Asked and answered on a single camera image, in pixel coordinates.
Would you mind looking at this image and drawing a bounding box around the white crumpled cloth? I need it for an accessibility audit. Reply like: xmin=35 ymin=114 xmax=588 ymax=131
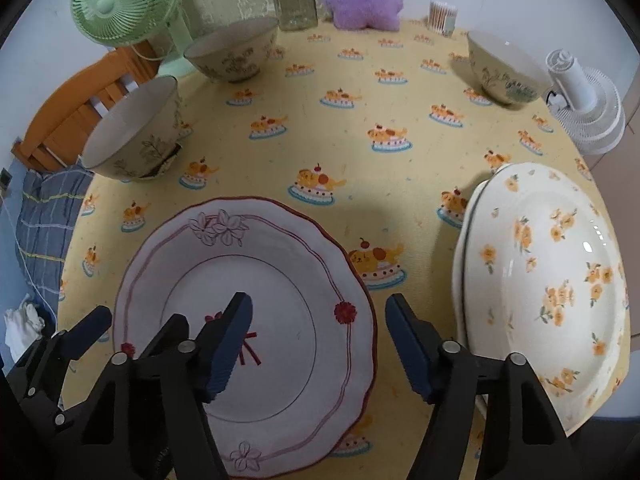
xmin=3 ymin=295 xmax=47 ymax=363

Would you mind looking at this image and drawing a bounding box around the white plate beneath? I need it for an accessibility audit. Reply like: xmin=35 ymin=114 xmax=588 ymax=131
xmin=451 ymin=179 xmax=490 ymax=418

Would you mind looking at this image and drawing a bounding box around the green desk fan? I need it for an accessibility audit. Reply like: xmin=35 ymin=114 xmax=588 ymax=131
xmin=70 ymin=0 xmax=195 ymax=77

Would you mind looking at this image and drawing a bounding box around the white fan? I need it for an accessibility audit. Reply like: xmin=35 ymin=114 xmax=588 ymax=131
xmin=546 ymin=49 xmax=626 ymax=156

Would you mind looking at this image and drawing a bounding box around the blue plaid pillow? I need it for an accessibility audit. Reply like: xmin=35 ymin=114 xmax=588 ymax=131
xmin=15 ymin=164 xmax=93 ymax=313

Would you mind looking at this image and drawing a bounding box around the yellow cartoon tablecloth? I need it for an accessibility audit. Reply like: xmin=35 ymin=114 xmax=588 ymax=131
xmin=58 ymin=23 xmax=615 ymax=479

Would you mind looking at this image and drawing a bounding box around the wooden bed headboard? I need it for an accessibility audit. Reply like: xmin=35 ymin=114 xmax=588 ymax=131
xmin=11 ymin=40 xmax=160 ymax=174

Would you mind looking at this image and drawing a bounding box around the cotton swab container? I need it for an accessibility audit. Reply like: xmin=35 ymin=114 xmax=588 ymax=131
xmin=427 ymin=0 xmax=458 ymax=37

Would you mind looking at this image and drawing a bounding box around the red-rimmed white plate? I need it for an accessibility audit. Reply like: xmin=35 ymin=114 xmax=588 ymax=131
xmin=113 ymin=197 xmax=376 ymax=478

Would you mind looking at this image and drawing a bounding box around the leaf-pattern bowl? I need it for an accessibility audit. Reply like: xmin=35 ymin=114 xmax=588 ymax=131
xmin=80 ymin=76 xmax=179 ymax=180
xmin=466 ymin=30 xmax=552 ymax=106
xmin=183 ymin=16 xmax=278 ymax=82

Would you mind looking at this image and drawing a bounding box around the orange-flower white plate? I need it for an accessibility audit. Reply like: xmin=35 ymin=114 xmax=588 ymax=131
xmin=463 ymin=162 xmax=628 ymax=434

